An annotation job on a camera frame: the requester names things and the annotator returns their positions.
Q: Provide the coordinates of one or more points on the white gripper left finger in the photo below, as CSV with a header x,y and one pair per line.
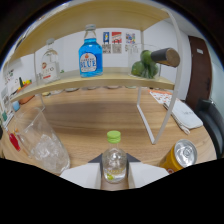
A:
x,y
81,175

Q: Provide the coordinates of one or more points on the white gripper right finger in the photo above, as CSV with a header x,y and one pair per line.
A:
x,y
148,173

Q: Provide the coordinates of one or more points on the clear bottle with green cap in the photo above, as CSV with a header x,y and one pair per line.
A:
x,y
114,160

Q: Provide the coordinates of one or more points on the yellow drink can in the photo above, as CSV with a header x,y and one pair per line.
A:
x,y
181,155

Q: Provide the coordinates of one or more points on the small red liquid bottle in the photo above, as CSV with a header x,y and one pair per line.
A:
x,y
14,141

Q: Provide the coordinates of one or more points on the clear glass cup with ice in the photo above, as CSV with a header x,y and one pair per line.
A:
x,y
45,146

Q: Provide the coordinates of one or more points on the light blue cup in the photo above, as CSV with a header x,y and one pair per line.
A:
x,y
15,106

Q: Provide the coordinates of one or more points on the teal cup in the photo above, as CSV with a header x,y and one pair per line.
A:
x,y
4,116

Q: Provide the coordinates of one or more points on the orange printed menu sheet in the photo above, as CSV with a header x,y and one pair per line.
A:
x,y
160,96

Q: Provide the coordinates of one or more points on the black sofa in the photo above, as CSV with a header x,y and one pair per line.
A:
x,y
213,126

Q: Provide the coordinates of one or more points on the white bowl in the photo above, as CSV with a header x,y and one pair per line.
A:
x,y
92,88

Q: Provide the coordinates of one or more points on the white plate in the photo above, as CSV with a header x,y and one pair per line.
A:
x,y
113,87

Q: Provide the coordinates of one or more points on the glass jar with limes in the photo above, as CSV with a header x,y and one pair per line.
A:
x,y
141,65

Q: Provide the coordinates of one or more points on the brown door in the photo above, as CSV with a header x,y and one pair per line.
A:
x,y
199,73

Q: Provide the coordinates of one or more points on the clear bottle with red label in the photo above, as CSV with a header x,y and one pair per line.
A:
x,y
50,65

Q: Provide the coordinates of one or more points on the dark wooden muddler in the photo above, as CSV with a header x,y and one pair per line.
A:
x,y
166,57

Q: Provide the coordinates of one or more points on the blue liquid bottle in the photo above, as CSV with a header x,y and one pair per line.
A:
x,y
90,56

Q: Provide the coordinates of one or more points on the white frame wooden two-tier shelf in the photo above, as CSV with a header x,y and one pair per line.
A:
x,y
100,80

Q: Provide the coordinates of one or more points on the blue wall poster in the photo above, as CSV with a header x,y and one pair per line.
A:
x,y
106,42

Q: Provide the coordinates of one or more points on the multicolour wall poster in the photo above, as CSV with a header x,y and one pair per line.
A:
x,y
130,39

